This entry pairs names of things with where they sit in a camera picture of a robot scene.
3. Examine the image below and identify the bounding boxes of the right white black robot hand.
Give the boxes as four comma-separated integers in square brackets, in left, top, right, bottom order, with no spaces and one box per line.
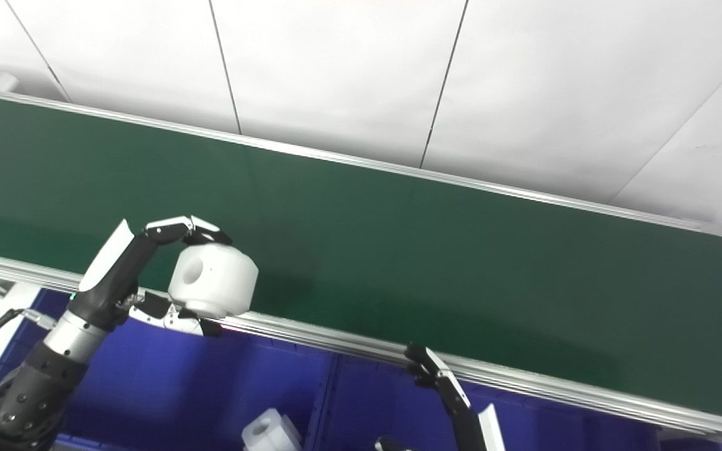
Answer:
[374,343,506,451]

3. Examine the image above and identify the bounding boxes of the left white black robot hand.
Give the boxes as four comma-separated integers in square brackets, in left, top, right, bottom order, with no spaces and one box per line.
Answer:
[68,216,234,339]

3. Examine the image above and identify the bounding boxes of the white cylindrical plastic part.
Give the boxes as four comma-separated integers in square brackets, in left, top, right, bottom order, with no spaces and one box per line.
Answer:
[167,243,259,319]

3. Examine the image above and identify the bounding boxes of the blue plastic bin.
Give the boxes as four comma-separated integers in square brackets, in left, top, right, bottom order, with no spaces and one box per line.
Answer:
[0,287,338,451]
[311,354,664,451]

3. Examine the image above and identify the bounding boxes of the white plastic part with hole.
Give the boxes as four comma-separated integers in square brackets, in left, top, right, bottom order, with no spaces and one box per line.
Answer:
[241,408,303,451]

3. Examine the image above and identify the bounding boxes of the green conveyor belt aluminium frame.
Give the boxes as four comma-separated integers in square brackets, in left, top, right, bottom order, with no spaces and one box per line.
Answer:
[0,83,722,447]

